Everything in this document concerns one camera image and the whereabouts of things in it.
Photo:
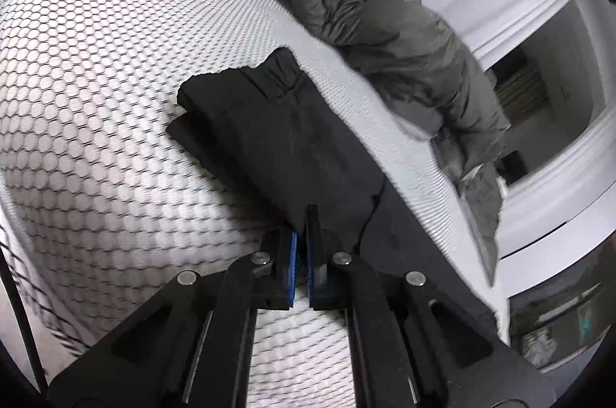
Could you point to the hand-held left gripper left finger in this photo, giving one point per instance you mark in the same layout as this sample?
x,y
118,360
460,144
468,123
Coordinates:
x,y
290,269

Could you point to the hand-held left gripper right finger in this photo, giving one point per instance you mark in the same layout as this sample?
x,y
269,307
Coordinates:
x,y
314,273

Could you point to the black pants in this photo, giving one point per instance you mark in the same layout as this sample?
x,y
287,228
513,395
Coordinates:
x,y
288,138

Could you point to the cluttered storage shelf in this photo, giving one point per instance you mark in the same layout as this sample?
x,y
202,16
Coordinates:
x,y
553,321

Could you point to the olive green duvet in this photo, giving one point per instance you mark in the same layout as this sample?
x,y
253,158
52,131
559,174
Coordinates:
x,y
385,28

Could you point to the white door frame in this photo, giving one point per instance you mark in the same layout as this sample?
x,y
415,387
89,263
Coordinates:
x,y
544,206

